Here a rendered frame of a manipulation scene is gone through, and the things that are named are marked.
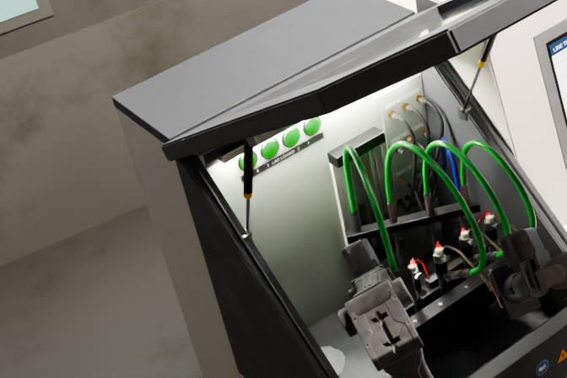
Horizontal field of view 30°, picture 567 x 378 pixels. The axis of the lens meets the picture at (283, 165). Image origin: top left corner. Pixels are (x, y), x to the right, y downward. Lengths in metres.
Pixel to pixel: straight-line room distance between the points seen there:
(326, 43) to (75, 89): 2.12
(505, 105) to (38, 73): 2.39
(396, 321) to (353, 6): 1.27
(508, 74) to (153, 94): 0.82
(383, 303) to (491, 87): 1.01
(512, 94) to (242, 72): 0.62
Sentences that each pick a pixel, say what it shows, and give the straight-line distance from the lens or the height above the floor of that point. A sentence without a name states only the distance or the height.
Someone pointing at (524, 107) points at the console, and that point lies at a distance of 2.53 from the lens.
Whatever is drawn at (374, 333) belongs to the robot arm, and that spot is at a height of 1.60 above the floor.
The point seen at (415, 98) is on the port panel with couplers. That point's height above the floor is 1.30.
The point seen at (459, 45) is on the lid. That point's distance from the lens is 1.49.
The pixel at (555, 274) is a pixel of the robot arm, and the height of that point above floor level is 1.37.
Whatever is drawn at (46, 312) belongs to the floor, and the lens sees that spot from 4.42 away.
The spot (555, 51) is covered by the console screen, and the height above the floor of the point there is 1.39.
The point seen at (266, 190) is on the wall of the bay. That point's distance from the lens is 2.43.
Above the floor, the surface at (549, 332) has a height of 0.95.
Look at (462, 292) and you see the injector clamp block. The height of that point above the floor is 0.98.
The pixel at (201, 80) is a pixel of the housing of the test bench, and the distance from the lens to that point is 2.47.
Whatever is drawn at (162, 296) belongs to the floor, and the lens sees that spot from 4.28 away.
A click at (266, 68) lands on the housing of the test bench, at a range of 2.45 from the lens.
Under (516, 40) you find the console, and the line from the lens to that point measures 2.49.
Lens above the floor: 2.66
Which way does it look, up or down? 33 degrees down
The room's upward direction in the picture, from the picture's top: 13 degrees counter-clockwise
